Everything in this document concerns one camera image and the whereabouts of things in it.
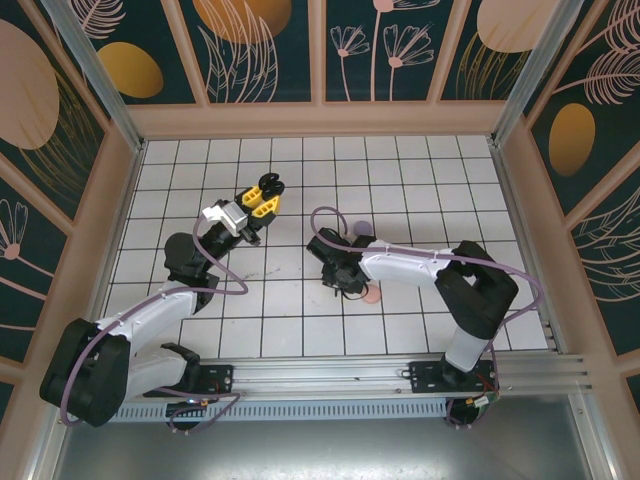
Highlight aluminium frame post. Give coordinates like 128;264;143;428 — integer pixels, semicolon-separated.
489;0;596;146
39;0;147;154

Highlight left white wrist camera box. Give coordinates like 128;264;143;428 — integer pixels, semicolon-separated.
201;199;250;234

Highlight white slotted cable duct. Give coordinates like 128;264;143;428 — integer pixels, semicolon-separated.
69;399;451;422

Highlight aluminium mounting rail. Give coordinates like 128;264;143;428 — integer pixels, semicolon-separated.
47;352;599;401

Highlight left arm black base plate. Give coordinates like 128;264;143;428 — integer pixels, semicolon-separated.
143;363;236;399

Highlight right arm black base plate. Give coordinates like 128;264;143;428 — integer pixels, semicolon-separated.
408;360;501;396

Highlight green controller board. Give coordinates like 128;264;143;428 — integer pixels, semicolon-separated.
446;391;501;429

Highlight black controller board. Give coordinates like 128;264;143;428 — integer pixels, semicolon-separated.
164;397;221;433

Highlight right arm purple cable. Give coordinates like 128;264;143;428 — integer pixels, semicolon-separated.
309;206;546;430

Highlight aluminium table edge rail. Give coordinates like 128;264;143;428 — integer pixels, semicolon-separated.
487;137;569;357
79;142;146;361

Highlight grey metal sheet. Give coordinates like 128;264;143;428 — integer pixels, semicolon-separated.
49;419;616;480

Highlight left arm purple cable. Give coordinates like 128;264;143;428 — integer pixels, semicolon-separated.
58;219;251;436

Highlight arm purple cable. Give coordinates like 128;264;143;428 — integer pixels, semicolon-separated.
309;206;546;430
58;219;251;436

